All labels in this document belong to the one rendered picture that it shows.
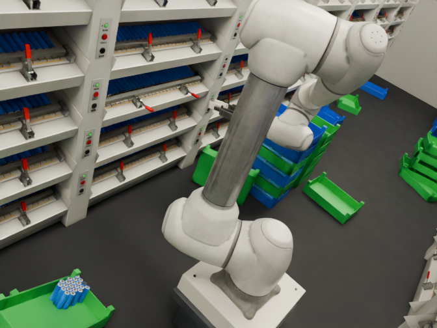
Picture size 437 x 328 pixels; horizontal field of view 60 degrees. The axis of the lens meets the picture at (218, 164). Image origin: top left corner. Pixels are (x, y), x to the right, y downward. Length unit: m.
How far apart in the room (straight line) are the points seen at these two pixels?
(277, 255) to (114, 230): 0.80
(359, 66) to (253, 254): 0.57
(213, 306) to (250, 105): 0.63
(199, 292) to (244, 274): 0.17
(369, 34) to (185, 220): 0.65
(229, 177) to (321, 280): 1.00
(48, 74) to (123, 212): 0.78
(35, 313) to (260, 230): 0.73
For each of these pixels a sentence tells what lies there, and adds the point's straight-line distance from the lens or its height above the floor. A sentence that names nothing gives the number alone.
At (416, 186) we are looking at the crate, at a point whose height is 0.03.
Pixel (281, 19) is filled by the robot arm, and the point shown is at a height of 1.07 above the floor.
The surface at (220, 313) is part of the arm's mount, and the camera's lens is 1.22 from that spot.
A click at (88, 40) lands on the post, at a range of 1.18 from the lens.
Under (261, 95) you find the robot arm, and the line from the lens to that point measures 0.91.
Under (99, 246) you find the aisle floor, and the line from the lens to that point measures 1.61.
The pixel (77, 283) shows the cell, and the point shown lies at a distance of 1.41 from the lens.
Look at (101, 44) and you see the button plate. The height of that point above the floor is 0.78.
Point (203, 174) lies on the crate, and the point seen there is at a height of 0.07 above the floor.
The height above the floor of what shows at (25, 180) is 0.33.
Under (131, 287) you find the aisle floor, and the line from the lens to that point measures 1.51.
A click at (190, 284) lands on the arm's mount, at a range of 1.25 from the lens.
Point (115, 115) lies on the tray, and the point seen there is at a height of 0.49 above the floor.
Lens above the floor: 1.26
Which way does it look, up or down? 35 degrees down
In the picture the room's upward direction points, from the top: 23 degrees clockwise
